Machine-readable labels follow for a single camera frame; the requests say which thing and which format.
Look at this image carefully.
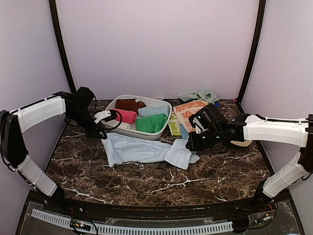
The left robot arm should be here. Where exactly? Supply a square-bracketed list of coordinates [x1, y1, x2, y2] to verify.
[0, 87, 106, 213]

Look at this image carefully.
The white slotted cable duct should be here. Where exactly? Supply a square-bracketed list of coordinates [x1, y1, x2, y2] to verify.
[30, 209, 233, 235]

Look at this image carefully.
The black frame post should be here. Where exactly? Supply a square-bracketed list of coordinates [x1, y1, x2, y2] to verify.
[48, 0, 77, 93]
[236, 0, 267, 107]

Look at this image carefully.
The green microfiber towel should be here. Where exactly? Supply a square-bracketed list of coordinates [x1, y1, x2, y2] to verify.
[135, 114, 167, 133]

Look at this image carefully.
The orange patterned cloth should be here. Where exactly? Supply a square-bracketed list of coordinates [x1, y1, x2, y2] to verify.
[174, 100, 208, 133]

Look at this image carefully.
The left camera black cable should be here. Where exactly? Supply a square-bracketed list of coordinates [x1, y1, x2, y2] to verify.
[63, 97, 123, 134]

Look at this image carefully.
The brown rolled towel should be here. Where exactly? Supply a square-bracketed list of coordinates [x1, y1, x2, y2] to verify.
[115, 99, 146, 112]

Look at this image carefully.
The light blue rolled towel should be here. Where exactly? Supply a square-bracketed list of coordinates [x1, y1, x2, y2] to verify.
[138, 105, 170, 117]

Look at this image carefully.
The sage green crumpled towel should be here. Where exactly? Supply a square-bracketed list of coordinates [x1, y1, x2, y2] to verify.
[179, 90, 220, 103]

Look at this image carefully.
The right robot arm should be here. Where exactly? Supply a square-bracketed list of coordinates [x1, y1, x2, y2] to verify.
[186, 104, 313, 212]

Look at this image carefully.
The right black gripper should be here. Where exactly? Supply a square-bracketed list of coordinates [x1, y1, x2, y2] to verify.
[187, 126, 223, 151]

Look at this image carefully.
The small circuit board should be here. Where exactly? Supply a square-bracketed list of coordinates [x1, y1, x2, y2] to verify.
[69, 220, 91, 232]

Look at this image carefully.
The black front rail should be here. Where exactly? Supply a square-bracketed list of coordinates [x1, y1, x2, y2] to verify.
[44, 188, 291, 222]

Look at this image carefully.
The left black frame post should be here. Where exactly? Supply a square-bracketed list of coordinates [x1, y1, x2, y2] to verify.
[48, 0, 77, 93]

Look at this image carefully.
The pink rolled towel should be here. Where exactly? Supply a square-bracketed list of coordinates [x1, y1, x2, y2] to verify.
[115, 109, 137, 124]

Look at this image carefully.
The light blue towel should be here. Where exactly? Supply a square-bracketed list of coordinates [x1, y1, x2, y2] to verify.
[138, 105, 170, 117]
[101, 133, 200, 170]

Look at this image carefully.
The white plastic basin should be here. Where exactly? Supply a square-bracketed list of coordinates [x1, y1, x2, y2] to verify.
[105, 94, 173, 141]

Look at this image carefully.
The white rolled towel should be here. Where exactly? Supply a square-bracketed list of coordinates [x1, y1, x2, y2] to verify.
[119, 122, 136, 130]

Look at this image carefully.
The green patterned cloth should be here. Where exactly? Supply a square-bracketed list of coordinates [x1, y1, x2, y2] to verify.
[168, 111, 181, 136]

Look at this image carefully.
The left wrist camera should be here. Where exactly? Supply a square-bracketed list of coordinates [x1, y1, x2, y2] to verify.
[94, 110, 119, 124]

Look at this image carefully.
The right black frame post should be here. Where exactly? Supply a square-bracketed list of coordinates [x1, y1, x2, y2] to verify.
[236, 0, 267, 107]

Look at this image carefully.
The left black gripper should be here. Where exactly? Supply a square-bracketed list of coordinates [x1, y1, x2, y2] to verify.
[67, 108, 107, 140]

